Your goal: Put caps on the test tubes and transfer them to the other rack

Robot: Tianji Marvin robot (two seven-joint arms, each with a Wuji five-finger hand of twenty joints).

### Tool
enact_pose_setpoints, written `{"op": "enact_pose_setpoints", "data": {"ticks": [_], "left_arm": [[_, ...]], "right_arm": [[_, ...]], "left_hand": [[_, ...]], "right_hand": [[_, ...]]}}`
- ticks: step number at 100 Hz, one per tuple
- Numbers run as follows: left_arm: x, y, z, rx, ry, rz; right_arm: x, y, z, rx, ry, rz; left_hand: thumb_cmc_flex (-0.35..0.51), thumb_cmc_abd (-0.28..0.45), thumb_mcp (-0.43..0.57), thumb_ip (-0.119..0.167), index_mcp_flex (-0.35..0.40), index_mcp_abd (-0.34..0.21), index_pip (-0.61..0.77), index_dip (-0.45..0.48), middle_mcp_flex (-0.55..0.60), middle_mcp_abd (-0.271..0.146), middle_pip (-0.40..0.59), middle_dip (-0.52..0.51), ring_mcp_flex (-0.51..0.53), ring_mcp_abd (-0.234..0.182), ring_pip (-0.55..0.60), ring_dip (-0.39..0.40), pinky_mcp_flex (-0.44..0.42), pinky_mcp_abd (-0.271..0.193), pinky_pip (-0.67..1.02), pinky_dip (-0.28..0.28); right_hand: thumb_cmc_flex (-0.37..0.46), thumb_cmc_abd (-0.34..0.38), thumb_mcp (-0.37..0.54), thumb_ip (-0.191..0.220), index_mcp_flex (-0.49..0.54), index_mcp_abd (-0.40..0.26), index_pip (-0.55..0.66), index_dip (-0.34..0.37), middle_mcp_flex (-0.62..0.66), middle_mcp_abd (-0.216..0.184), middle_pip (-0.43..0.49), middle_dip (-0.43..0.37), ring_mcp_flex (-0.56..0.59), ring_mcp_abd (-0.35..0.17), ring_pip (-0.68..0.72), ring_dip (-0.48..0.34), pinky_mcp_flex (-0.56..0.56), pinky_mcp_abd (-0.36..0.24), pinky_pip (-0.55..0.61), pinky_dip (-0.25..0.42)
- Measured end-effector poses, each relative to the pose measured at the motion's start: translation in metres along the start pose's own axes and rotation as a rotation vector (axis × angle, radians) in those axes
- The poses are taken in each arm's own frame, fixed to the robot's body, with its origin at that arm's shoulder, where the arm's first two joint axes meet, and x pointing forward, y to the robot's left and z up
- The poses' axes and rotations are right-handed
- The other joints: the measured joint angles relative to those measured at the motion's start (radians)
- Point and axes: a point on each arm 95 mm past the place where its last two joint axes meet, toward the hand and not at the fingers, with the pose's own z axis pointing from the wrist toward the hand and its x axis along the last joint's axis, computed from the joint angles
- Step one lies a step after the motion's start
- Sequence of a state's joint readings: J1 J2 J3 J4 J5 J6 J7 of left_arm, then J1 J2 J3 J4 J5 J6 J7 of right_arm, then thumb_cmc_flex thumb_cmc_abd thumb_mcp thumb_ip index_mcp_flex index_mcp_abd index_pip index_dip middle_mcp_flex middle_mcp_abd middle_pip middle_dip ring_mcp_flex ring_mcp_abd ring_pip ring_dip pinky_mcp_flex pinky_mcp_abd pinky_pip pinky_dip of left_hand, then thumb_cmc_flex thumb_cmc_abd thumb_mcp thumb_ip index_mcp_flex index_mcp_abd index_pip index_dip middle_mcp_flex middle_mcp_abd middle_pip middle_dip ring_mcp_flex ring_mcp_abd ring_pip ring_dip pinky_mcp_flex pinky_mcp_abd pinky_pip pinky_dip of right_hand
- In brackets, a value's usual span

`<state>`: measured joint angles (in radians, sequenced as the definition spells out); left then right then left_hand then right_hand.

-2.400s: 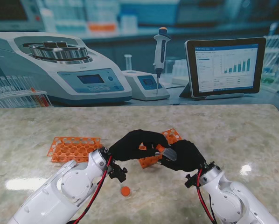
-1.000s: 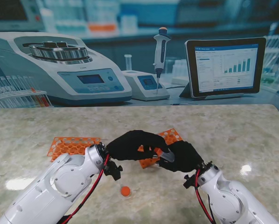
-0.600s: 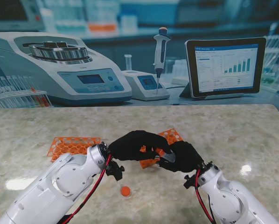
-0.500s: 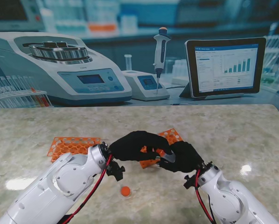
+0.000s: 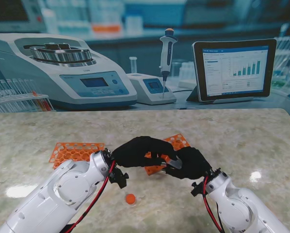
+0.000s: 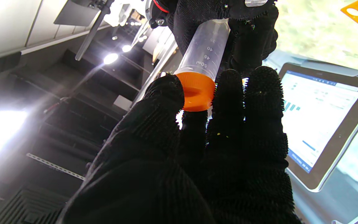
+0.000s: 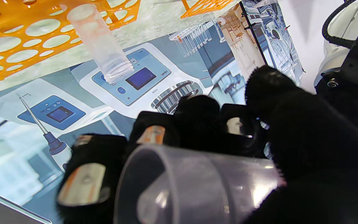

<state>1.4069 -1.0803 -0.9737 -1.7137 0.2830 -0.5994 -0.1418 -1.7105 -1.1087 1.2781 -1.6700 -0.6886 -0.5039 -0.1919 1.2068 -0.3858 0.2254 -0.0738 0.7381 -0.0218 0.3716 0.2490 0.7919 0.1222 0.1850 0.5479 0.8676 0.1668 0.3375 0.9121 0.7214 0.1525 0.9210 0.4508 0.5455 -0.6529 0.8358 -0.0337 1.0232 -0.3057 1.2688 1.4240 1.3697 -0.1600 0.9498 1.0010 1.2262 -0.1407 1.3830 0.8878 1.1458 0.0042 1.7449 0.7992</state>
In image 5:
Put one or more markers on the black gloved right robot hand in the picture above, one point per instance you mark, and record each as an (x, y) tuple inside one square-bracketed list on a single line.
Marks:
[(194, 166)]

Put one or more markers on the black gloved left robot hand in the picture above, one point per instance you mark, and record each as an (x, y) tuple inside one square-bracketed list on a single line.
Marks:
[(137, 153)]

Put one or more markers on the clear plastic test tube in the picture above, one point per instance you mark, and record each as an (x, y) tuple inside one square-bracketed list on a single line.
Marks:
[(175, 163)]

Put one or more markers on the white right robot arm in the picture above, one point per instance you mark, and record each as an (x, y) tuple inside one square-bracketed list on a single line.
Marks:
[(239, 208)]

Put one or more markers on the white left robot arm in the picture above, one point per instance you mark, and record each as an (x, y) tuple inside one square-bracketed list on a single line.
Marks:
[(62, 189)]

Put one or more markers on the orange test tube rack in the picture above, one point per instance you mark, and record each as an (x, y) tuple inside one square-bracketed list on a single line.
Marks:
[(69, 153), (177, 142)]

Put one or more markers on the orange screw cap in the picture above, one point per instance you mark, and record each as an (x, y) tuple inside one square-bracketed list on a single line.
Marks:
[(130, 198)]

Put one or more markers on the printed laboratory backdrop poster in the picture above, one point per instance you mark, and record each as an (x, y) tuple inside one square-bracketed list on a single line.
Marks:
[(145, 48)]

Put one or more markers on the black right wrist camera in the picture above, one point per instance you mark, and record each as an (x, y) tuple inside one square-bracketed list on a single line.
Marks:
[(197, 189)]

